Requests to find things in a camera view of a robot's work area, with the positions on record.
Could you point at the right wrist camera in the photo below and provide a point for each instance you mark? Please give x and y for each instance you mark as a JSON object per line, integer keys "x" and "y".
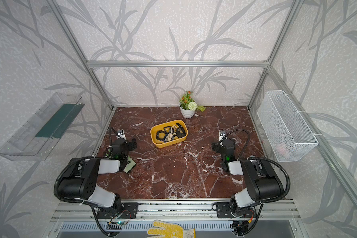
{"x": 222, "y": 134}

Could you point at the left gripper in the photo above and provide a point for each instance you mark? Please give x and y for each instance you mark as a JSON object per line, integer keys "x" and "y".
{"x": 129, "y": 145}

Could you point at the cream strap watch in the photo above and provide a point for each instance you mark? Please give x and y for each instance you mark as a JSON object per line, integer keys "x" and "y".
{"x": 172, "y": 135}

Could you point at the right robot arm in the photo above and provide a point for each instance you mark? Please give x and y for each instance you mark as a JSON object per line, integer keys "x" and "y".
{"x": 266, "y": 180}

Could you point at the black slim watch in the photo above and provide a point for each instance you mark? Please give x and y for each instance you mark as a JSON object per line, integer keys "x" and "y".
{"x": 167, "y": 129}

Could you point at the yellow dotted work glove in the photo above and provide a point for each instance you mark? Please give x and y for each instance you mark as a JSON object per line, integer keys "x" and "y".
{"x": 163, "y": 229}

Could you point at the clear acrylic wall shelf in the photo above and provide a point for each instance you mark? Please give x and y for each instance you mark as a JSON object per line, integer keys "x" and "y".
{"x": 35, "y": 140}

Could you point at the white wire basket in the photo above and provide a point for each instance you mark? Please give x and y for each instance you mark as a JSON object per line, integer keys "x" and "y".
{"x": 289, "y": 135}

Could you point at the potted artificial plant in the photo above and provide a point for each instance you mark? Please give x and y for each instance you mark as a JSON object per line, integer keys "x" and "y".
{"x": 188, "y": 105}

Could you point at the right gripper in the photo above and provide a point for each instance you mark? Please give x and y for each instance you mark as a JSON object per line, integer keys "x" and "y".
{"x": 216, "y": 146}

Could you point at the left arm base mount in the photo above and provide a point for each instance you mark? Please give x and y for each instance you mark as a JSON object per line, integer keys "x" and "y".
{"x": 128, "y": 210}

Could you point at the green work glove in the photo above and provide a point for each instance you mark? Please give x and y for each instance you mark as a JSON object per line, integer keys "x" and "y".
{"x": 130, "y": 165}

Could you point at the aluminium front rail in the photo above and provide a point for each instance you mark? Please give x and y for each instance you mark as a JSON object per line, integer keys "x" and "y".
{"x": 201, "y": 209}

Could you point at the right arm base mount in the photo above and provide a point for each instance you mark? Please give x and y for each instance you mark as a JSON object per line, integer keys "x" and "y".
{"x": 225, "y": 211}

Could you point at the black chunky watch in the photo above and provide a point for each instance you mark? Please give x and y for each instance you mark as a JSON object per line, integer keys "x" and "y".
{"x": 180, "y": 131}

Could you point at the yellow plastic storage box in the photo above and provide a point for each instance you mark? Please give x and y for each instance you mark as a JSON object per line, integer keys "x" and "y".
{"x": 161, "y": 144}

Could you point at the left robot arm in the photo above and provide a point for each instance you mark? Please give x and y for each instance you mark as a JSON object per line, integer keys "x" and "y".
{"x": 77, "y": 182}

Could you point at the black rugged sport watch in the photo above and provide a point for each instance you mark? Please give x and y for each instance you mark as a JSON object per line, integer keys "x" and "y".
{"x": 160, "y": 135}

